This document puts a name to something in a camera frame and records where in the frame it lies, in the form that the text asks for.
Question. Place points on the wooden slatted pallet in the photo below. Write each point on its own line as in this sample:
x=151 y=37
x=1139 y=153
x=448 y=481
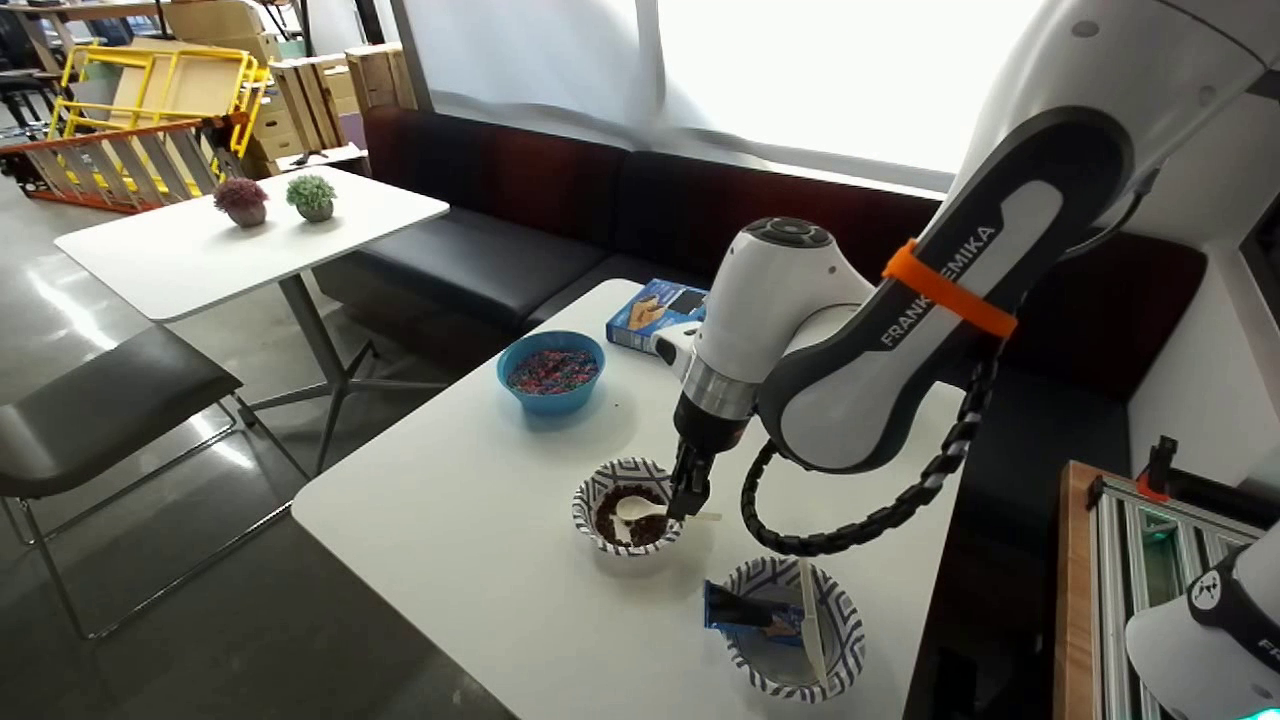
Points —
x=107 y=167

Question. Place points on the dark blue snack packet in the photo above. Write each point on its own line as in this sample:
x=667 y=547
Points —
x=745 y=618

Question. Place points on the yellow metal rack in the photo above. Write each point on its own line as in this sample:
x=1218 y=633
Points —
x=162 y=83

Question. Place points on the black sofa seat cushion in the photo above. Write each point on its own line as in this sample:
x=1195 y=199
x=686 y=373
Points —
x=467 y=262

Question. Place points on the patterned paper bowl with beans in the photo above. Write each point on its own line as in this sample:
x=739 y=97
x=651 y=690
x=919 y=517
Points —
x=595 y=534

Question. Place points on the black clamp with red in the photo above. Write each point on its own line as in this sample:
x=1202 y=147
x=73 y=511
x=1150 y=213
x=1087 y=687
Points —
x=1202 y=486

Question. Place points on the white plastic spoon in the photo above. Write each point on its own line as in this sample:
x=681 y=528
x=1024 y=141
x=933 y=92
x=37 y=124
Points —
x=637 y=506

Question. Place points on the white side table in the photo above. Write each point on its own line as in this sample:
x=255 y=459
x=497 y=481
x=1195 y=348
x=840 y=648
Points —
x=200 y=252

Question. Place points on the patterned paper bowl with packet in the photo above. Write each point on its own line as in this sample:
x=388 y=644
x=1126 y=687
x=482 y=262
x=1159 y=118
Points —
x=840 y=653

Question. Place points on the white rounded device black emblem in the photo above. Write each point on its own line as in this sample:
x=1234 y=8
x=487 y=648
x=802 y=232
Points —
x=1202 y=643

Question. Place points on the blue cookie box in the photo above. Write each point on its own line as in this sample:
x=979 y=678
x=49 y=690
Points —
x=644 y=318

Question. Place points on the grey chair with metal legs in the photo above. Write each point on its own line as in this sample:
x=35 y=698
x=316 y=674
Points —
x=107 y=403

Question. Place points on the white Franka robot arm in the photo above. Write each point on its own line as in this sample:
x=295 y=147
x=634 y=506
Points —
x=933 y=307

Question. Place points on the white window curtain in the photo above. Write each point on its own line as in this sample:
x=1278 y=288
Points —
x=802 y=67

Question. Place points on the dark sofa backrest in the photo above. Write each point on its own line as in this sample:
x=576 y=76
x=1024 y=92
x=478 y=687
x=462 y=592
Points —
x=603 y=202

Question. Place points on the wooden plank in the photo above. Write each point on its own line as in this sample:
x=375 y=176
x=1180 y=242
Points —
x=1073 y=600

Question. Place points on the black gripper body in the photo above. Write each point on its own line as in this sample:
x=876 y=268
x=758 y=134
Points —
x=704 y=443

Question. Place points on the blue plastic bowl with candies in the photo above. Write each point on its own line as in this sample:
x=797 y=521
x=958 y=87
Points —
x=555 y=392

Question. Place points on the white wrist camera block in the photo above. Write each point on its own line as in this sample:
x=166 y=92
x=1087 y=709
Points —
x=677 y=348

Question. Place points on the wooden drawer cabinet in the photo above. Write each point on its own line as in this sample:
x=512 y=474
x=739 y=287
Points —
x=332 y=102

